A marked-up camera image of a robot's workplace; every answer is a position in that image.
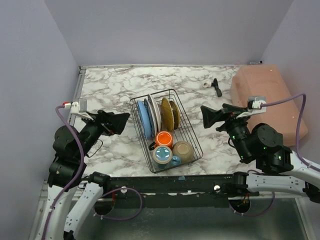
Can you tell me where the light blue plate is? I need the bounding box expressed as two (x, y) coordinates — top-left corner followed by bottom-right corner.
(137, 100), (152, 140)

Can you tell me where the yellow patterned plate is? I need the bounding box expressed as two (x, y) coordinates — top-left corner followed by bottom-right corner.
(169, 100), (181, 130)

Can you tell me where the beige ceramic bowl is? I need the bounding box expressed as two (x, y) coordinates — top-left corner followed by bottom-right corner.
(172, 141), (194, 164)

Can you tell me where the yellow woven bamboo plate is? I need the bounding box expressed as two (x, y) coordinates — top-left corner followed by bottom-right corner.
(161, 97), (175, 132)

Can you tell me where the orange mug black handle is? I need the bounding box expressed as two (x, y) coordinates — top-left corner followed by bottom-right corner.
(148, 131), (174, 151)

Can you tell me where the blue butterfly mug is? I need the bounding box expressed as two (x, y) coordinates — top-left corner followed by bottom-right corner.
(152, 145), (182, 170)

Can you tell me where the teal rimmed large plate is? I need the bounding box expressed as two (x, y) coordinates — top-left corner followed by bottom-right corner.
(143, 98), (157, 138)

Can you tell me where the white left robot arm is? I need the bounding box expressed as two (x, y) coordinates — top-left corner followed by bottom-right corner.
(35, 110), (130, 240)

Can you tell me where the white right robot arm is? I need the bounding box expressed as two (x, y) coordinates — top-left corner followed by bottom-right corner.
(200, 103), (320, 203)

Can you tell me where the black and white pipe fitting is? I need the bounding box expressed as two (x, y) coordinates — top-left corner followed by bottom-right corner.
(202, 78), (223, 98)

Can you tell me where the pink plastic storage box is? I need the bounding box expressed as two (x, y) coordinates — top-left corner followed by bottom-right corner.
(229, 63), (309, 148)

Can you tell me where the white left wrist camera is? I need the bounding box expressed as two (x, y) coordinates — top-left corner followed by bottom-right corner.
(62, 98), (93, 120)

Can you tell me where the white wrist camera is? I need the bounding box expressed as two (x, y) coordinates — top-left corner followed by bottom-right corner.
(62, 98), (93, 120)
(236, 96), (267, 119)

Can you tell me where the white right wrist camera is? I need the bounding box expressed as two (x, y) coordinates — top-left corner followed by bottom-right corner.
(236, 96), (267, 119)

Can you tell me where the aluminium side rail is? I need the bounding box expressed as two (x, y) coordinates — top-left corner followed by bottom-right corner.
(54, 66), (87, 171)

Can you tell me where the dark wire dish rack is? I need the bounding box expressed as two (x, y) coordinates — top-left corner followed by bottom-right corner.
(129, 88), (204, 173)

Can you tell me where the black front table rail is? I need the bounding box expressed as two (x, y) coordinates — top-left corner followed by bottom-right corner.
(51, 172), (261, 208)

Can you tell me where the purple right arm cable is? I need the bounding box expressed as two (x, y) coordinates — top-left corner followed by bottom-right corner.
(259, 93), (320, 173)

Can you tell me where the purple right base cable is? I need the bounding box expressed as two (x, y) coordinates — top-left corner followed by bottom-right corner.
(228, 169), (277, 218)

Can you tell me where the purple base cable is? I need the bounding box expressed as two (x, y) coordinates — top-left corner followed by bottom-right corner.
(228, 169), (277, 218)
(92, 187), (143, 222)

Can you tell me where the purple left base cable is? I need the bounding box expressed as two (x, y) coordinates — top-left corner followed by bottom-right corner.
(92, 187), (143, 222)

